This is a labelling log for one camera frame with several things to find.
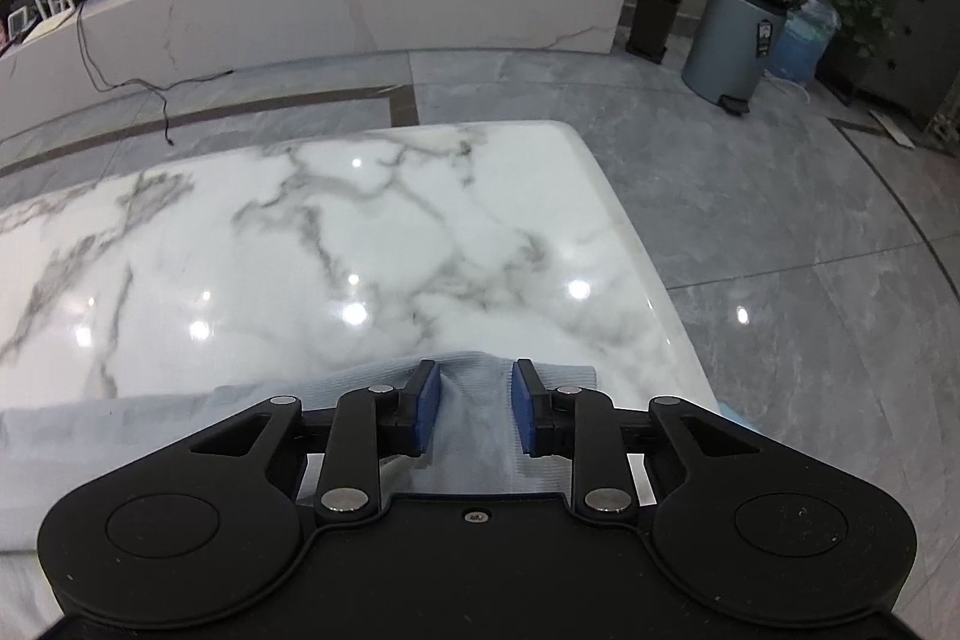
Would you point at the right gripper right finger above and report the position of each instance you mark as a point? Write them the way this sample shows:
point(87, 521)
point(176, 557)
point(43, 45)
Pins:
point(548, 419)

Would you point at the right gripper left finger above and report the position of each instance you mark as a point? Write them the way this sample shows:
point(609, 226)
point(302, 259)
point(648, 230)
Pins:
point(386, 418)

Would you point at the light grey garment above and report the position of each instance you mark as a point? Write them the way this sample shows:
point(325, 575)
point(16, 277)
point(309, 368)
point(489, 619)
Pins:
point(46, 452)

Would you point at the grey pedal trash bin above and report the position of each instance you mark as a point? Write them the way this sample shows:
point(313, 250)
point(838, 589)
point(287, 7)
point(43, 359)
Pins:
point(731, 49)

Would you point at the blue water jug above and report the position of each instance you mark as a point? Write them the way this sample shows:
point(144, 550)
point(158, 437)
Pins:
point(804, 40)

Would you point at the dark grey cabinet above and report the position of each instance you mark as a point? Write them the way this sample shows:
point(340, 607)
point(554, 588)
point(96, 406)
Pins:
point(912, 67)

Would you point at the white wifi router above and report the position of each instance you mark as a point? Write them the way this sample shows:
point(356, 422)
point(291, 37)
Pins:
point(51, 14)

